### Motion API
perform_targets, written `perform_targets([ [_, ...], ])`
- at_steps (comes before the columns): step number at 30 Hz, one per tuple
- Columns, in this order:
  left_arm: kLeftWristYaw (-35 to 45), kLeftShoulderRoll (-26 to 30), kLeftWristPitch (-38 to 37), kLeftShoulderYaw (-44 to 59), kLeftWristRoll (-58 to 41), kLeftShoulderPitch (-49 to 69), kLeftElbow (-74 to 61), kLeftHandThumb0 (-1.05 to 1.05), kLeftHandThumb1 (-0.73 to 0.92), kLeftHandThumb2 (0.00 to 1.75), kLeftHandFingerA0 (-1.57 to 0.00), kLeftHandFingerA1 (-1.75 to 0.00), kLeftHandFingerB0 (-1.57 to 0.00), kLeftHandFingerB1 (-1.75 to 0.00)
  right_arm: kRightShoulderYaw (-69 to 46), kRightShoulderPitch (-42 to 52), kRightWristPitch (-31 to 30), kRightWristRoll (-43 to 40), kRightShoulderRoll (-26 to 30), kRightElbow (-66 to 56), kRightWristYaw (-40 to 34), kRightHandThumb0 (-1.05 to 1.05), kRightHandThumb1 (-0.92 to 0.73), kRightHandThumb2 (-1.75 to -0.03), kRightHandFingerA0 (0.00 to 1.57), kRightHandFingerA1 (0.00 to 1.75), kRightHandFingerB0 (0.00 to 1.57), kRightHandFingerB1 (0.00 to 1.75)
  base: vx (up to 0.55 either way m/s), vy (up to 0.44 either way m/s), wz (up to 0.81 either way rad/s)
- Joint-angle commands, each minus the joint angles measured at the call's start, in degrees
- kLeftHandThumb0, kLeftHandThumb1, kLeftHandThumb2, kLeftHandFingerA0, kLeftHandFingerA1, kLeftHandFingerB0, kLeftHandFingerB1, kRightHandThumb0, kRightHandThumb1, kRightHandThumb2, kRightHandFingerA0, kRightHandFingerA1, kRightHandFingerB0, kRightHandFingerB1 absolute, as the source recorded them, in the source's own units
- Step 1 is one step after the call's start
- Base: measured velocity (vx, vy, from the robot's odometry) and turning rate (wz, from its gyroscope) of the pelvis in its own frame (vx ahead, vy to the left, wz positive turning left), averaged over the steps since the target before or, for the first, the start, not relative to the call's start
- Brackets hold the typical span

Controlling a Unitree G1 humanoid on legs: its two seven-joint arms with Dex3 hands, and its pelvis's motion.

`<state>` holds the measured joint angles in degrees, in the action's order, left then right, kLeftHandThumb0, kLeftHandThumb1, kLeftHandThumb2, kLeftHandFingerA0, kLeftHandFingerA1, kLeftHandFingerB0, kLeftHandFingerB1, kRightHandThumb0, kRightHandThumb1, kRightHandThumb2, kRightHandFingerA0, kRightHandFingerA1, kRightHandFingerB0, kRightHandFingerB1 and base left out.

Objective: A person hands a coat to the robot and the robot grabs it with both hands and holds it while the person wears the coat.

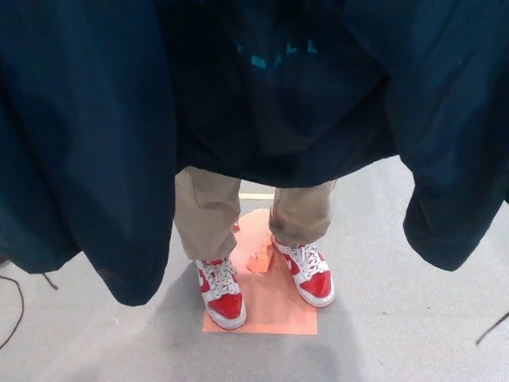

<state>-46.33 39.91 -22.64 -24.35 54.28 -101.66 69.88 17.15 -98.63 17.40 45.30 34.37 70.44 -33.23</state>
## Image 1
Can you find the orange floor marker sheet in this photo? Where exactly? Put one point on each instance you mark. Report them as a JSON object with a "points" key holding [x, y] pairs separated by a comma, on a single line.
{"points": [[274, 314]]}

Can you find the navy blue coat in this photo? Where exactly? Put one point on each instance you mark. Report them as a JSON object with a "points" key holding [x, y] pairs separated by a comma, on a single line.
{"points": [[79, 139]]}

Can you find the khaki trousers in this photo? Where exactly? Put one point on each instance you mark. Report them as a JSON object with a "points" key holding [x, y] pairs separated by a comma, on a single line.
{"points": [[207, 215]]}

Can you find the red white left sneaker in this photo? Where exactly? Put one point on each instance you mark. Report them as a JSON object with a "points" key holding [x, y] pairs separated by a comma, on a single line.
{"points": [[310, 274]]}

